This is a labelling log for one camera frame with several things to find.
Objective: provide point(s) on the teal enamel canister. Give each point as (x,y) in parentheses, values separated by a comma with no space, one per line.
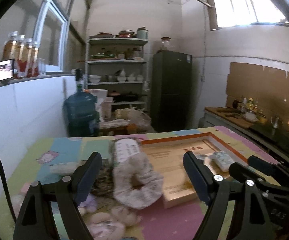
(142,33)

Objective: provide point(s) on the brown cardboard wall sheet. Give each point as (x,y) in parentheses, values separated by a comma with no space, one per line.
(268,86)

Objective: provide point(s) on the white tissue packet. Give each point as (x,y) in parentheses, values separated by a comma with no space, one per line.
(222,160)

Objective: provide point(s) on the black refrigerator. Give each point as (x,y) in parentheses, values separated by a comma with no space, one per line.
(170,91)

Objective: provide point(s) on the plastic bag of vegetables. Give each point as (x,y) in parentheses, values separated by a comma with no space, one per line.
(138,118)

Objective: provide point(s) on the blue water jug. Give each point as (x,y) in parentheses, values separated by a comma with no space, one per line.
(79,111)

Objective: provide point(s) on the grey metal shelf rack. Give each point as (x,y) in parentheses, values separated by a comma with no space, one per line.
(118,64)

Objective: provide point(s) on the white bear purple dress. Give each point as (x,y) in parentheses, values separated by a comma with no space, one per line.
(105,218)

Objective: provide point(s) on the leopard print fabric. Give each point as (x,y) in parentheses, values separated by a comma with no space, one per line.
(104,183)

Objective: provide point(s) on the colourful cartoon play mat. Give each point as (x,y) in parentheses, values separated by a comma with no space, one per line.
(178,213)

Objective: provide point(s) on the pack of tea bottles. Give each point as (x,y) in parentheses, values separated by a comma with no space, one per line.
(24,54)

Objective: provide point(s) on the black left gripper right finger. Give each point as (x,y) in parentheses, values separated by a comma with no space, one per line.
(250,219)

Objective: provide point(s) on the aluminium sliding window frame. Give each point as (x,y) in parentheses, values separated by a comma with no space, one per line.
(51,34)

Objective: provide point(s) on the glass jar on fridge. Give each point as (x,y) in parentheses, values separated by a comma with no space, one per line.
(165,43)

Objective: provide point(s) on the kitchen counter with cutting board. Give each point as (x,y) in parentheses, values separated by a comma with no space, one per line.
(274,141)

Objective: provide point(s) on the white bowl on counter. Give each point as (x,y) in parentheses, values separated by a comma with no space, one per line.
(250,116)

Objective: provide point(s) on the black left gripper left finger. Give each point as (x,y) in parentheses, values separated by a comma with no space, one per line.
(35,219)

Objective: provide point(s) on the group of condiment bottles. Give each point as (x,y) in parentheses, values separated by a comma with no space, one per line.
(248,104)

